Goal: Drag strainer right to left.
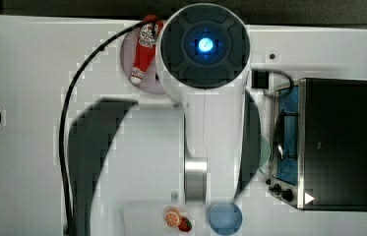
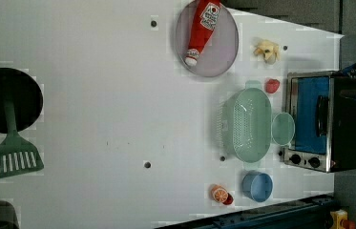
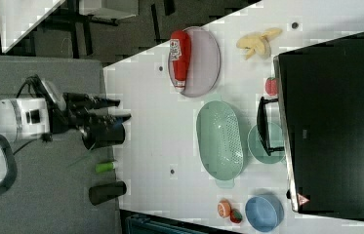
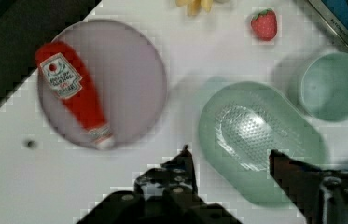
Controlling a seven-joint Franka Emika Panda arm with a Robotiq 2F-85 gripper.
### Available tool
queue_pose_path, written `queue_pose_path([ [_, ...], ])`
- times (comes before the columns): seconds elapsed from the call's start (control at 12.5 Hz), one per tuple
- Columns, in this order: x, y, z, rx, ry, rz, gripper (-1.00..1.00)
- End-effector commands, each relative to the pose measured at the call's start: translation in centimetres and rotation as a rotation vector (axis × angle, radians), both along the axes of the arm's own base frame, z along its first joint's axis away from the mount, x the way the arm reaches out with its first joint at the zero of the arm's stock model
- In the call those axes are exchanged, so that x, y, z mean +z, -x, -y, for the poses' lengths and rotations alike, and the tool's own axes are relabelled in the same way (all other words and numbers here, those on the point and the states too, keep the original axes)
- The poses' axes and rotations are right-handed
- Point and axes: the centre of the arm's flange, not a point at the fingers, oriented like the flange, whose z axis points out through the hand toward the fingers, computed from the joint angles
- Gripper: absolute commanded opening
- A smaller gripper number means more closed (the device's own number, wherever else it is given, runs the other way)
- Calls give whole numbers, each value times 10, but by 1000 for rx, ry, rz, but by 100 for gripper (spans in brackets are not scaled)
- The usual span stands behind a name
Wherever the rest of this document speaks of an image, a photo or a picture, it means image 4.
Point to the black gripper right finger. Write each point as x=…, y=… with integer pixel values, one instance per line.
x=320, y=195

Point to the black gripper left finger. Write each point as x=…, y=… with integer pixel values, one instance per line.
x=164, y=195

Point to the green oval strainer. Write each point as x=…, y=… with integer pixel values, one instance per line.
x=241, y=124

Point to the green cup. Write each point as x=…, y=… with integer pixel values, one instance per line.
x=319, y=87

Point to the grey round plate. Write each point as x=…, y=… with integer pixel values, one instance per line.
x=129, y=76

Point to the red ketchup bottle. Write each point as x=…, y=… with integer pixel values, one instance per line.
x=69, y=79

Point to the red toy strawberry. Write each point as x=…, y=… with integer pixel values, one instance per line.
x=264, y=25

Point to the yellow toy banana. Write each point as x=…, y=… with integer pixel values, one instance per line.
x=195, y=6

